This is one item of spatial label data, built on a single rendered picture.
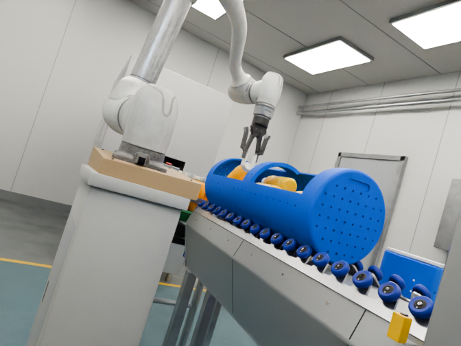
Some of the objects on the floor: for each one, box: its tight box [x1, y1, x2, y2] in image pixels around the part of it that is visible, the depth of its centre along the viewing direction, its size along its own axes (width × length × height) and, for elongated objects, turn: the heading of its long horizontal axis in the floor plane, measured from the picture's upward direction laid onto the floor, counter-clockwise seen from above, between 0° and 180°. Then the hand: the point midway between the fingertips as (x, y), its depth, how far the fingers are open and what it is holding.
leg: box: [189, 289, 216, 346], centre depth 181 cm, size 6×6×63 cm
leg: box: [163, 270, 196, 346], centre depth 175 cm, size 6×6×63 cm
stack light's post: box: [202, 299, 222, 346], centre depth 235 cm, size 4×4×110 cm
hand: (248, 160), depth 160 cm, fingers closed on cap, 4 cm apart
